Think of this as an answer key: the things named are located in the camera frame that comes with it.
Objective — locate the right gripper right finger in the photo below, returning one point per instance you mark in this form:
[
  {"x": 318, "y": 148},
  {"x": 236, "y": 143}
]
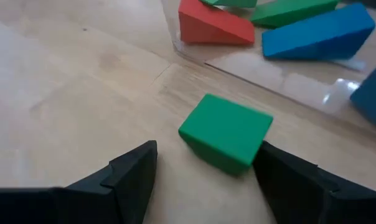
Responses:
[{"x": 294, "y": 193}]

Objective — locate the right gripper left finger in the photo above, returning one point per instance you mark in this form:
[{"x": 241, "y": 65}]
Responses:
[{"x": 129, "y": 193}]

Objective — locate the green half-cylinder block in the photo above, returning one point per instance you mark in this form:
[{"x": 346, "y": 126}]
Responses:
[{"x": 225, "y": 130}]

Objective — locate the small blue block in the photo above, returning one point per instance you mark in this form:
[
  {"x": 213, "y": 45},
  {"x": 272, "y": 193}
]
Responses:
[{"x": 373, "y": 96}]

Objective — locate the blue wedge block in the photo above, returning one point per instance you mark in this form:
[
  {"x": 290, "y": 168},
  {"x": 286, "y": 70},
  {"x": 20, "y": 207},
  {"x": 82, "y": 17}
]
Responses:
[{"x": 318, "y": 37}]

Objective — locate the green rectangular block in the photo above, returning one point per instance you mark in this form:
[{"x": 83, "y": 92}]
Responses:
[{"x": 287, "y": 12}]

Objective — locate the red wedge block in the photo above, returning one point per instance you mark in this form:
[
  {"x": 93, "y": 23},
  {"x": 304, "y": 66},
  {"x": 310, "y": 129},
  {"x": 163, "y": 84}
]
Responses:
[{"x": 213, "y": 26}]

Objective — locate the small green block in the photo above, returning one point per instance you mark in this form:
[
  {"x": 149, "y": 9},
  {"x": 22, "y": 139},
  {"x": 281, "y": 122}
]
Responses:
[{"x": 234, "y": 2}]

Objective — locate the clear plastic bin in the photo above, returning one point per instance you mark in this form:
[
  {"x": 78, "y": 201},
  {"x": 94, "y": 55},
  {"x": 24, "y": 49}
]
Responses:
[{"x": 253, "y": 67}]

